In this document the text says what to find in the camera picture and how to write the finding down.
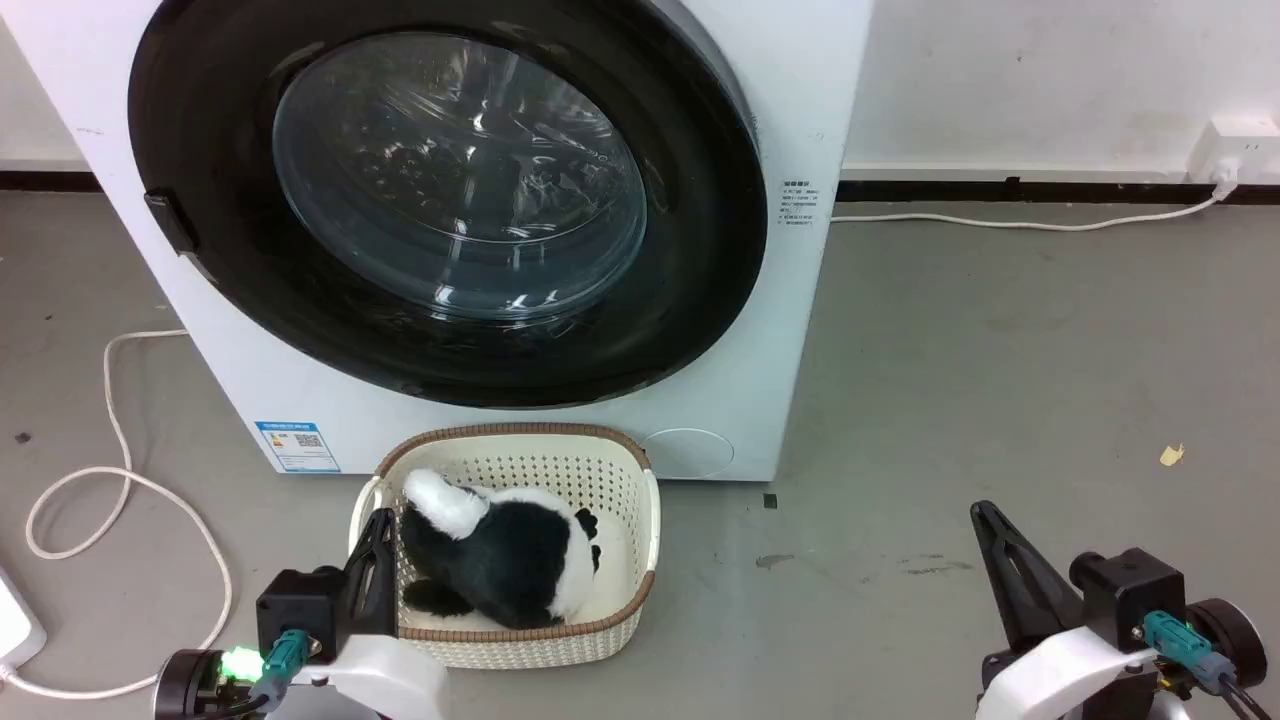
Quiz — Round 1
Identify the teal plug gripper cable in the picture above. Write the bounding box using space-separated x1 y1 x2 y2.
195 628 313 720
1142 610 1280 720

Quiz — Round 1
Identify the teal plug right gripper cable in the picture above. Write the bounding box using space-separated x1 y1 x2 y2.
1142 610 1280 720

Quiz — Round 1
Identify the white wall socket box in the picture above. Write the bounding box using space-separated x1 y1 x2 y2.
1187 117 1280 187

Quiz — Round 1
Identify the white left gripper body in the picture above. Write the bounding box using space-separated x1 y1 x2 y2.
288 632 451 720

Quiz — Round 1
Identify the small white text sticker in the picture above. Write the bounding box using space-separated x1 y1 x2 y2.
779 179 817 230

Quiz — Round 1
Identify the white cable with wall plug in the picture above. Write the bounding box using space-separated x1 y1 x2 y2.
830 180 1241 234

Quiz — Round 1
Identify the white front-load washing machine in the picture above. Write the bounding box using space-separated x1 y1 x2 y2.
0 0 876 483

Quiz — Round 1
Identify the black round washer door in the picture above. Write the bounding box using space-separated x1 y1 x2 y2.
127 0 769 409

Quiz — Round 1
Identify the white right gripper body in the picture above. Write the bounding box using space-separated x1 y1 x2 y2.
975 624 1163 720

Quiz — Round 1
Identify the long looped white power cable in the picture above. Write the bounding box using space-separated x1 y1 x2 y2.
0 328 234 700

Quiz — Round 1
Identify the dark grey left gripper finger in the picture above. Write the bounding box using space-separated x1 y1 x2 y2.
343 520 377 637
372 507 399 637

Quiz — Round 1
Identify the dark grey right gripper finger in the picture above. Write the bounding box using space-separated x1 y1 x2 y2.
969 500 1086 653

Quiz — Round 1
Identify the teal plug left gripper cable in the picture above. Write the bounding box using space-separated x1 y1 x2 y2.
195 628 313 720

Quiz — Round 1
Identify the black and white plush toy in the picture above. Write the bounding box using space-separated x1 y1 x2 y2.
400 468 603 631

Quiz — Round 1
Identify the blue energy label sticker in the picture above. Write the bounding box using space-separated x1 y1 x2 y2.
253 420 342 474

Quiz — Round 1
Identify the white perforated laundry basket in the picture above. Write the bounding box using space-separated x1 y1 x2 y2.
348 422 662 670

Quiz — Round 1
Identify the white power strip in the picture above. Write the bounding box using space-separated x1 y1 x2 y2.
0 565 49 669

